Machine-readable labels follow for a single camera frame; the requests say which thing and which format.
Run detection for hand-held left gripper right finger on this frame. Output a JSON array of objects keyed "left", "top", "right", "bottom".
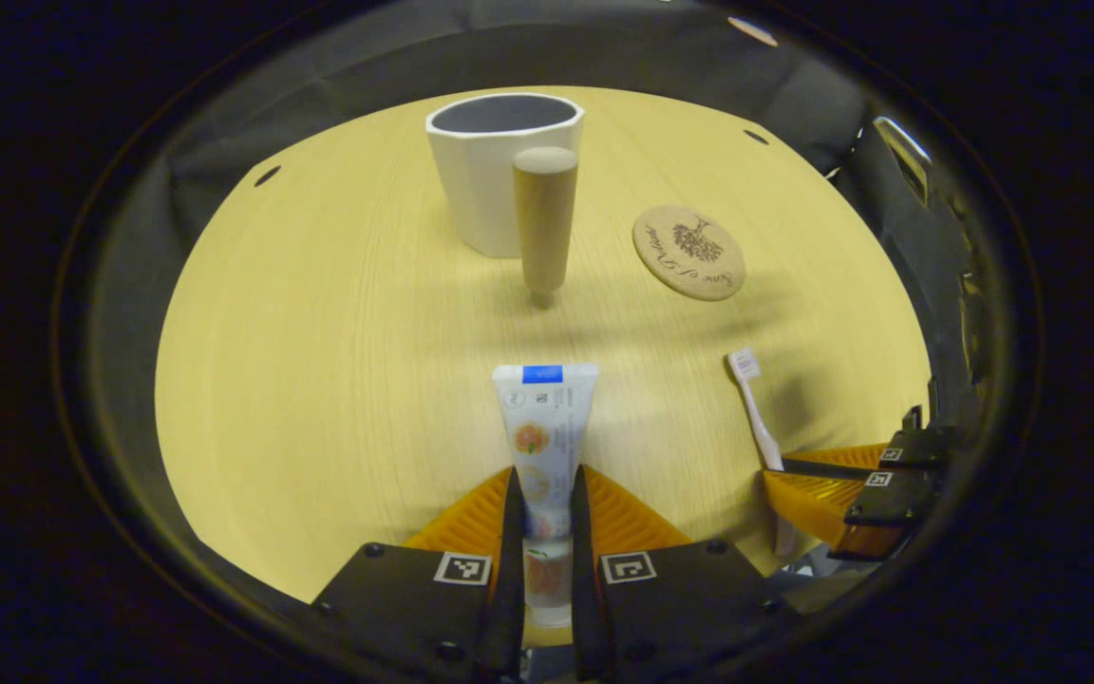
[{"left": 570, "top": 464, "right": 801, "bottom": 682}]

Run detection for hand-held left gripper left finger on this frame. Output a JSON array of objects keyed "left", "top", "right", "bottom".
[{"left": 310, "top": 465, "right": 527, "bottom": 683}]

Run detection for white toothbrush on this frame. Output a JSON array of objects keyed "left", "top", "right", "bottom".
[{"left": 726, "top": 348, "right": 798, "bottom": 558}]

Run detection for white toothpaste tube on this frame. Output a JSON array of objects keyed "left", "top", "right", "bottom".
[{"left": 492, "top": 363, "right": 601, "bottom": 630}]

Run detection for round wooden coaster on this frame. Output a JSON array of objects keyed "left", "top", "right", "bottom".
[{"left": 632, "top": 203, "right": 748, "bottom": 303}]

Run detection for white cup with wooden handle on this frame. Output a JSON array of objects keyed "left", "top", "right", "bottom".
[{"left": 424, "top": 91, "right": 587, "bottom": 296}]

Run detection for wooden desktop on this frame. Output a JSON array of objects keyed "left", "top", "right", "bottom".
[{"left": 154, "top": 85, "right": 934, "bottom": 649}]

